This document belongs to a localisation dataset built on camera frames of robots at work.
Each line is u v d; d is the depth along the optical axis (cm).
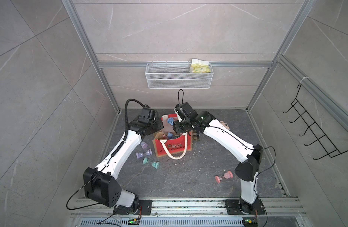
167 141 74
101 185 40
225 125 100
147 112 60
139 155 90
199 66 86
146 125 60
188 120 57
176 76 101
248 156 46
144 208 73
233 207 73
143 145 94
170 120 81
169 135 94
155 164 86
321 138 63
